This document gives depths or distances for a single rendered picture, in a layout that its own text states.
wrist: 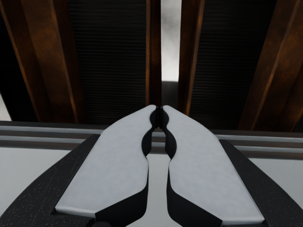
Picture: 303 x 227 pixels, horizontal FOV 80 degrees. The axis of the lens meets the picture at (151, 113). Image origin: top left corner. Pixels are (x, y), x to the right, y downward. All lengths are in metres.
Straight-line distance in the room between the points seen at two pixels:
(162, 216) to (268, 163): 0.17
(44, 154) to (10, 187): 0.09
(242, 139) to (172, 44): 0.17
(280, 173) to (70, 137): 0.26
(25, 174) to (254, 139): 0.30
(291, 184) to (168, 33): 0.26
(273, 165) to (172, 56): 0.20
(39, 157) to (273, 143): 0.29
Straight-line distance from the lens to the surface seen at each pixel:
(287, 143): 0.29
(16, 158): 0.29
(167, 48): 0.29
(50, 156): 0.26
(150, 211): 0.31
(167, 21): 0.29
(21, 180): 0.32
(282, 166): 0.28
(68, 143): 0.26
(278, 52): 0.35
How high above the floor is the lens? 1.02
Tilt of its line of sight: 60 degrees down
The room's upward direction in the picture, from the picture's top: 175 degrees counter-clockwise
